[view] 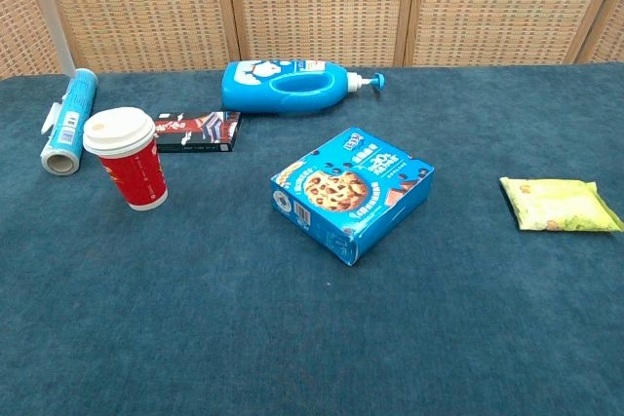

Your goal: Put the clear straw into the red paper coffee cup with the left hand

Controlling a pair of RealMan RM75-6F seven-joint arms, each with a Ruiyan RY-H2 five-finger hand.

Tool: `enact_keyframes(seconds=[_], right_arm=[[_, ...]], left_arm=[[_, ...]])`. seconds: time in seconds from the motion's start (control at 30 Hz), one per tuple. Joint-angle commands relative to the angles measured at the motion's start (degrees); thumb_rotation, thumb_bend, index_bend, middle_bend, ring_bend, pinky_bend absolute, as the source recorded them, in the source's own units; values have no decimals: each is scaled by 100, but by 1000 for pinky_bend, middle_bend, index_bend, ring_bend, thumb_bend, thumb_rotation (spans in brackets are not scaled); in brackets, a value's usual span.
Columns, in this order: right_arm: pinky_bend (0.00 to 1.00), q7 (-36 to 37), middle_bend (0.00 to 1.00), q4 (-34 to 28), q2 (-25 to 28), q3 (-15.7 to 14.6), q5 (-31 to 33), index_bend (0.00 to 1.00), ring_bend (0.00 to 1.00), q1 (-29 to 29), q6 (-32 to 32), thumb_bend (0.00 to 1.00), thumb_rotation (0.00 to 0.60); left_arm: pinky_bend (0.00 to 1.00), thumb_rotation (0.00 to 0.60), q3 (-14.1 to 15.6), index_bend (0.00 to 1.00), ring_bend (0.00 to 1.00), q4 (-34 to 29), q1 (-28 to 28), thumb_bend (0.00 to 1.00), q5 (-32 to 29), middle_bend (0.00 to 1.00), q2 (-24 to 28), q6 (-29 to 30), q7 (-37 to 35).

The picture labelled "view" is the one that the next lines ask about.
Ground red paper cup white lid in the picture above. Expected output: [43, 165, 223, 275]
[82, 106, 170, 212]

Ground blue cookie box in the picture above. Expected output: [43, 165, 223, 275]
[270, 127, 435, 267]

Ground woven bamboo folding screen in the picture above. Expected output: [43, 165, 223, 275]
[0, 0, 624, 80]

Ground yellow-green snack bag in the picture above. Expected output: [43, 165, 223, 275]
[498, 176, 624, 233]

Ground blue plastic wrap roll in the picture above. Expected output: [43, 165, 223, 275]
[39, 67, 98, 176]

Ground blue pump detergent bottle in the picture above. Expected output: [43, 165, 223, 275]
[220, 59, 386, 118]

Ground black flat printed box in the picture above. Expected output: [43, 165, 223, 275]
[153, 111, 243, 154]

